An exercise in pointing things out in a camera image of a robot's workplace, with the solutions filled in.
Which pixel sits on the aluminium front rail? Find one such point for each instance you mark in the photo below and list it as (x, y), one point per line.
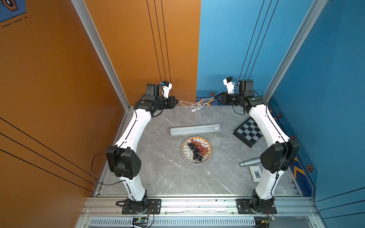
(199, 205)

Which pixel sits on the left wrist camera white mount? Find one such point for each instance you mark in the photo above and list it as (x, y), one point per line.
(166, 87)

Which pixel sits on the clear plastic wrap sheet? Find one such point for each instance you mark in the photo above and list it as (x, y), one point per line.
(195, 106)

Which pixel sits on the black white chessboard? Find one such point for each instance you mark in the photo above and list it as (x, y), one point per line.
(248, 132)

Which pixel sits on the aluminium corner post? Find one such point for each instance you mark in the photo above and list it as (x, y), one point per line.
(89, 25)
(307, 24)

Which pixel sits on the right aluminium corner post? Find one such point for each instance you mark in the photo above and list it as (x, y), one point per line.
(307, 24)

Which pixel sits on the left circuit board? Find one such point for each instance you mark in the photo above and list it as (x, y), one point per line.
(140, 222)

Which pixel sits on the white plastic wrap dispenser box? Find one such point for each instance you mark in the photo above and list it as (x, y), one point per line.
(193, 130)

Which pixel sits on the right circuit board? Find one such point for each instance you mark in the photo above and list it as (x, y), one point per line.
(261, 222)

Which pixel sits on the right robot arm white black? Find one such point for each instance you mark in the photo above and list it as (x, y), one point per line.
(281, 151)

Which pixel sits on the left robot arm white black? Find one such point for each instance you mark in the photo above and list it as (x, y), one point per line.
(122, 158)

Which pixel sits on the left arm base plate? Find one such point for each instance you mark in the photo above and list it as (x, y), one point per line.
(131, 207)

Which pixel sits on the red grape bunch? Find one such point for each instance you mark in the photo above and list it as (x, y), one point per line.
(199, 147)

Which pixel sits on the silver flashlight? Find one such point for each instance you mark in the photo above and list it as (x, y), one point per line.
(249, 162)

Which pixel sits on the left aluminium corner post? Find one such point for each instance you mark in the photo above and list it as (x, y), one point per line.
(89, 25)

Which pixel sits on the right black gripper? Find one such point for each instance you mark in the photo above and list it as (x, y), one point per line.
(225, 98)

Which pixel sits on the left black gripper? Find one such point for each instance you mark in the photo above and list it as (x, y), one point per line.
(171, 105)

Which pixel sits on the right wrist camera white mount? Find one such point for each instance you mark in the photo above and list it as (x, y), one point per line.
(230, 85)

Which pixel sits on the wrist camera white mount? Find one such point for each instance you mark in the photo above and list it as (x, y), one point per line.
(230, 85)
(166, 87)

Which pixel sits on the circuit board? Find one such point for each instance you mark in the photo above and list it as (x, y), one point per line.
(261, 222)
(140, 222)

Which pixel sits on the black grape bunch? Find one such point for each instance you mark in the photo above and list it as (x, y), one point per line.
(196, 150)

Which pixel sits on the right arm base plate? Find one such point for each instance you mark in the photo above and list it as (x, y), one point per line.
(256, 206)

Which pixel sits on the patterned plate orange rim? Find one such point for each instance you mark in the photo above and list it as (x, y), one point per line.
(188, 155)

